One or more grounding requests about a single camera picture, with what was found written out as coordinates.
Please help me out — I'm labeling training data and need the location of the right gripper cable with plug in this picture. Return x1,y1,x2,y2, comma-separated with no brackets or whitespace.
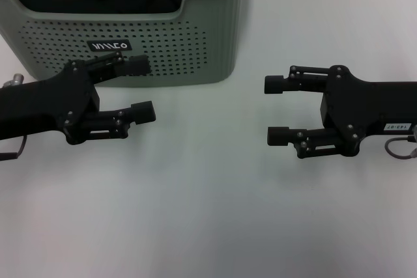
385,124,417,162

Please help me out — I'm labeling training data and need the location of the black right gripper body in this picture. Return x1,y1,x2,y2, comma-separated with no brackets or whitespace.
321,66,417,158

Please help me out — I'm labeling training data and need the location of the grey-green perforated storage box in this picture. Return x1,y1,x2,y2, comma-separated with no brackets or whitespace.
0,0,251,88

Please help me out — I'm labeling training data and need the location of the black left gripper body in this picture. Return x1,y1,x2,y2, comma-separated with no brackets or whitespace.
0,60,99,145

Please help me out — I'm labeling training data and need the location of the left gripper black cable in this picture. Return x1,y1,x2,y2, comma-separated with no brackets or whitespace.
0,135,28,162

